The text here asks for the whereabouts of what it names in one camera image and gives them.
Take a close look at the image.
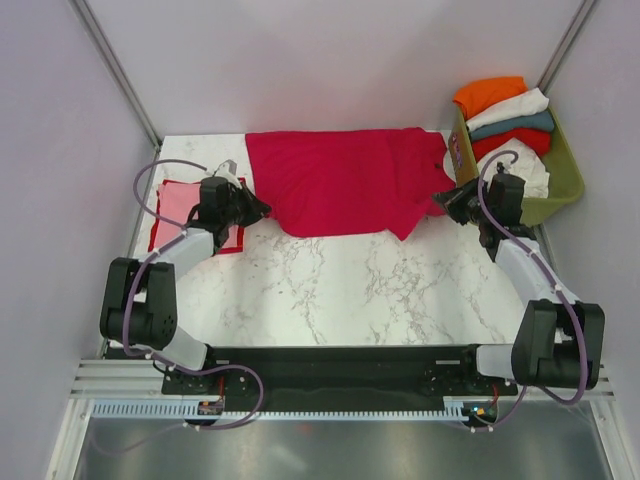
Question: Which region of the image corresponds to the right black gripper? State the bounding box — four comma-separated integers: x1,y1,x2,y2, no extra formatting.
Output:
431,176,494,226

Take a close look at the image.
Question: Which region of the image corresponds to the crimson red t shirt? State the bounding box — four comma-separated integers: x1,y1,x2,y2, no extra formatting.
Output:
245,127,455,241

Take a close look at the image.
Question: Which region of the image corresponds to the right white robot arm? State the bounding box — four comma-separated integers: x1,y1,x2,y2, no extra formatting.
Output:
433,173,605,395

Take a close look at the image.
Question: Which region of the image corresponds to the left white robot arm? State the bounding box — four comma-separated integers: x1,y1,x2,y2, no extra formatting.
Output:
99,175,271,393

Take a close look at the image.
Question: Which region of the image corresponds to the folded red t shirt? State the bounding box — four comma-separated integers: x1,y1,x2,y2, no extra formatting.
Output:
146,175,248,256

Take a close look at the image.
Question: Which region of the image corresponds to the crumpled white shirt in bin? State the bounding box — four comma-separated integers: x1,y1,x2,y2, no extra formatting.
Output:
477,138,550,198

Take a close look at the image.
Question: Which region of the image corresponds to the orange t shirt in bin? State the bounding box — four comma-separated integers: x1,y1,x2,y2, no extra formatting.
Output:
453,76,528,120

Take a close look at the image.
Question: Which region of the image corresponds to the red shirt in bin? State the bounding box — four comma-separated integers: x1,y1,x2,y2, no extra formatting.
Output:
471,127,553,163

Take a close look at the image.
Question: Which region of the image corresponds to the teal shirt in bin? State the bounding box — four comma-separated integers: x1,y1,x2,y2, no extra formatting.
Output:
469,110,555,142

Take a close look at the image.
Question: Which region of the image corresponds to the white folded shirt in bin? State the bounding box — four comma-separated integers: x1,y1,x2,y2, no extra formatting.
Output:
466,88,550,132

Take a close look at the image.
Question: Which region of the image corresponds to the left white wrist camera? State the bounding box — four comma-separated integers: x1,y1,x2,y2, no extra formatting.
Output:
214,160,241,185

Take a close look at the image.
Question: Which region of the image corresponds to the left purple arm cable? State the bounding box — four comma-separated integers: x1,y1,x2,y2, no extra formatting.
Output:
122,158,221,371

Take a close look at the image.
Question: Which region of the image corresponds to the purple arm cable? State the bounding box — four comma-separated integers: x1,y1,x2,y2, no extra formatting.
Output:
477,149,587,405
122,158,221,371

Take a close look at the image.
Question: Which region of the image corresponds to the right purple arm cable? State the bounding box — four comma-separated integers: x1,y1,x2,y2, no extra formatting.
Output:
477,149,587,405

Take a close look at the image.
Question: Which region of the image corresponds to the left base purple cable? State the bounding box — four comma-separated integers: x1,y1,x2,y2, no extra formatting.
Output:
92,363,266,456

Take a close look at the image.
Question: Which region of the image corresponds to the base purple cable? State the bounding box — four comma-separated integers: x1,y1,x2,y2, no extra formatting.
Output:
92,363,266,456
449,384,529,435

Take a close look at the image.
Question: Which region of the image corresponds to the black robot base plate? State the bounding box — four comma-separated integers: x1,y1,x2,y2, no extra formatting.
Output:
162,346,518,410

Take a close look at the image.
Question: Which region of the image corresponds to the left aluminium frame post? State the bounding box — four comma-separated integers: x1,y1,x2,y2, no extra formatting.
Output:
69,0,162,153

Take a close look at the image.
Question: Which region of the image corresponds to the aluminium frame post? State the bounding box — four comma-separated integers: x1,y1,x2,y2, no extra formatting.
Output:
537,0,600,93
69,0,162,153

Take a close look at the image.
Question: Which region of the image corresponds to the right aluminium frame post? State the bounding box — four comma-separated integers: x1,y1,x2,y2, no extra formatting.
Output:
537,0,600,93

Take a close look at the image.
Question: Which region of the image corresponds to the white slotted cable duct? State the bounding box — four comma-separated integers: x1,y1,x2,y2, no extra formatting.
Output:
91,397,497,421

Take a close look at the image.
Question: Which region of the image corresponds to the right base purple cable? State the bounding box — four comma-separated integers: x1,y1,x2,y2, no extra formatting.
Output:
449,384,529,435

